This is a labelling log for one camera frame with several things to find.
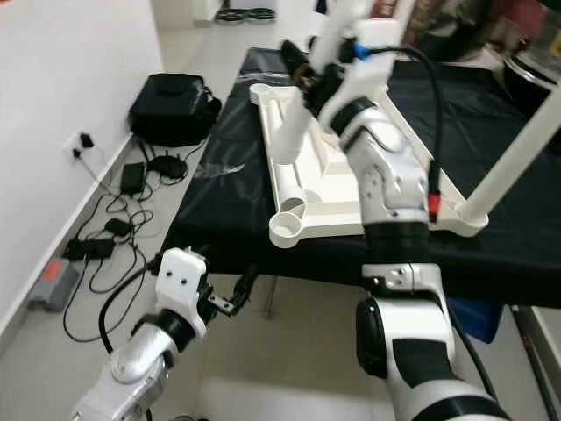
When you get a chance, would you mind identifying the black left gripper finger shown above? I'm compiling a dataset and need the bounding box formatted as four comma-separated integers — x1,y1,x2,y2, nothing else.
231,265,260,309

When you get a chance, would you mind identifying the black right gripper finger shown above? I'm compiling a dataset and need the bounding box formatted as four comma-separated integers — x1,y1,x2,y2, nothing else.
280,39,317,81

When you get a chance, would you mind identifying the white plastic table top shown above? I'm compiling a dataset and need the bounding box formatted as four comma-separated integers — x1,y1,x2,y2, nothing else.
247,82,490,249

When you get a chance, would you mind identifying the black tablecloth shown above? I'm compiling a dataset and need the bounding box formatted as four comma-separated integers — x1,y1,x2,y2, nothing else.
165,48,561,308

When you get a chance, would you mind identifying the clear tape strip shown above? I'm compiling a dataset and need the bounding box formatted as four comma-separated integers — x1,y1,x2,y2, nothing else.
203,162,255,181

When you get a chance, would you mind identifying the small black power adapter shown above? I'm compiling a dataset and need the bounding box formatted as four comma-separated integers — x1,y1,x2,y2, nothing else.
103,218,132,236

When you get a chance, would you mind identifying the black square case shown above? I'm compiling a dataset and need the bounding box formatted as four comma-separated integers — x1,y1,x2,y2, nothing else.
127,73,222,148

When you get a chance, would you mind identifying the black router with antennas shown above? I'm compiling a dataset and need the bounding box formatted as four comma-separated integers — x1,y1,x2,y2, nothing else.
145,145,185,181

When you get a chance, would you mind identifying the black glossy bag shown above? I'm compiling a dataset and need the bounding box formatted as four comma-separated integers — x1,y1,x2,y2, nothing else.
412,0,505,62

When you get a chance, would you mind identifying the black wok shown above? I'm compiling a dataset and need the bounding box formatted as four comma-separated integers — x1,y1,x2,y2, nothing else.
504,48,561,119

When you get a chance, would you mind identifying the blue dustpan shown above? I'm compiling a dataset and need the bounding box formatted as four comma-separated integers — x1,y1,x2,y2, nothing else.
447,298,505,343

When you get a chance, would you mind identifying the long black floor pole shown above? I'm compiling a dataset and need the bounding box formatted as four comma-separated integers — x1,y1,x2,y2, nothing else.
513,307,561,413

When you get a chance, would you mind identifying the metal folding table frame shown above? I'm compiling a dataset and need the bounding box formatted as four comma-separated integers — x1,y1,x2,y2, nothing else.
263,276,277,318

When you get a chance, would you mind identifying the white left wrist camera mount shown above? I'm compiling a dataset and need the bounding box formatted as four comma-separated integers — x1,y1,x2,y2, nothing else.
156,247,211,339

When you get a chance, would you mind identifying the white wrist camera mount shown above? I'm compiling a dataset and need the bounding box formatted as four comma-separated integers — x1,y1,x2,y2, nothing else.
320,19,400,128
156,247,211,339

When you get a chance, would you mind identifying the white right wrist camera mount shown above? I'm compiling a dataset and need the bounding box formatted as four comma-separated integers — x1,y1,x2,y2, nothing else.
320,19,400,128

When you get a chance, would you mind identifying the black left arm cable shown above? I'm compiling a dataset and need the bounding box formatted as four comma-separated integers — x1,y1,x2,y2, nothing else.
98,263,163,352

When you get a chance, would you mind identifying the black floor cable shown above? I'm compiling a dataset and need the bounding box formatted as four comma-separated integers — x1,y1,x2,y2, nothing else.
61,149,167,343

